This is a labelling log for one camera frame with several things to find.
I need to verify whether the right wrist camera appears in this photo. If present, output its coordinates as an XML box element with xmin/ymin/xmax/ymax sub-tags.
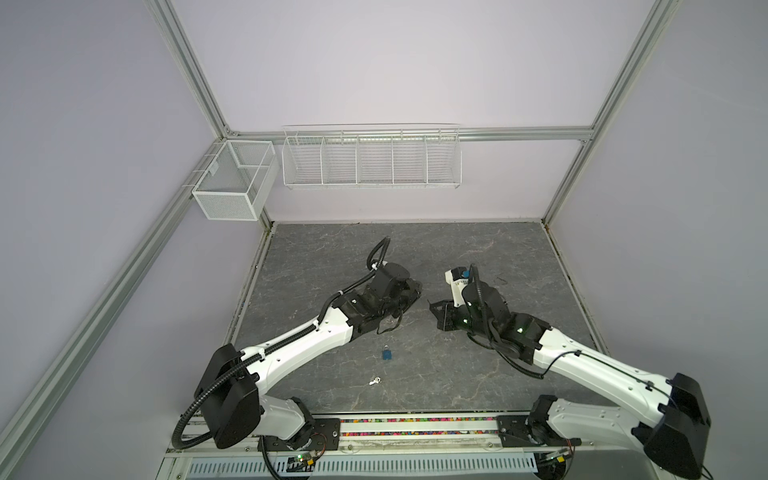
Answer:
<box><xmin>445</xmin><ymin>267</ymin><xmax>470</xmax><ymax>308</ymax></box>

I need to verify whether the white mesh box basket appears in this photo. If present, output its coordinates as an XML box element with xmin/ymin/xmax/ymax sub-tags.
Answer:
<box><xmin>192</xmin><ymin>140</ymin><xmax>280</xmax><ymax>221</ymax></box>

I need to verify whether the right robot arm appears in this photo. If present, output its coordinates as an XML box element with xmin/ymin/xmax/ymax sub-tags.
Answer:
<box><xmin>430</xmin><ymin>265</ymin><xmax>712</xmax><ymax>479</ymax></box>

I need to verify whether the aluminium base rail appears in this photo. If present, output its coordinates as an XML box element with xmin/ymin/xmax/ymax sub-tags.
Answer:
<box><xmin>164</xmin><ymin>411</ymin><xmax>673</xmax><ymax>460</ymax></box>

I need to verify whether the white wire shelf basket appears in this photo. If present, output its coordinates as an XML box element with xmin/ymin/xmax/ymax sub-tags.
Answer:
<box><xmin>282</xmin><ymin>124</ymin><xmax>463</xmax><ymax>189</ymax></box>

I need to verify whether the white vented cable duct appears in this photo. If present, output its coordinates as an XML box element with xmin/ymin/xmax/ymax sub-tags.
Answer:
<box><xmin>184</xmin><ymin>453</ymin><xmax>538</xmax><ymax>479</ymax></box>

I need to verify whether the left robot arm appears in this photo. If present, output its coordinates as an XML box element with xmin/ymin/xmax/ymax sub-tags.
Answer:
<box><xmin>171</xmin><ymin>237</ymin><xmax>421</xmax><ymax>450</ymax></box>

